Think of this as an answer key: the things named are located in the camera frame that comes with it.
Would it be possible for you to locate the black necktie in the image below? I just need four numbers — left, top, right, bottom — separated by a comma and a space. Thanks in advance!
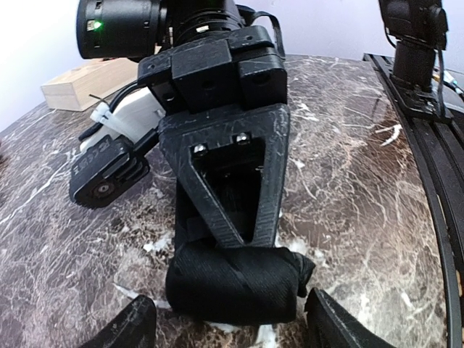
165, 184, 315, 326

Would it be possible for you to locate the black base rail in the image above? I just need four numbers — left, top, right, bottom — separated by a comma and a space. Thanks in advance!
363, 54, 463, 347

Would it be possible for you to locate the wooden compartment box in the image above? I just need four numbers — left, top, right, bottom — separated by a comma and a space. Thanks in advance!
41, 58, 138, 112

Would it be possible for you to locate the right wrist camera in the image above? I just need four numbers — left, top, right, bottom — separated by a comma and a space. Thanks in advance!
69, 86, 165, 209

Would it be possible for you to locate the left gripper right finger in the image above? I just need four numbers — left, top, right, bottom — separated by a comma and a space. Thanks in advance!
304, 288, 393, 348

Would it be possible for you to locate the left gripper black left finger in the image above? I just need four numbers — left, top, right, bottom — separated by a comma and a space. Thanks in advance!
81, 295, 157, 348

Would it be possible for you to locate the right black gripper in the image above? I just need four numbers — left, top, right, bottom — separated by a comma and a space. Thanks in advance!
138, 25, 290, 248

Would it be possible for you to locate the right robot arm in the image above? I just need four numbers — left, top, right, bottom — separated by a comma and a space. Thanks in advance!
70, 1, 290, 248

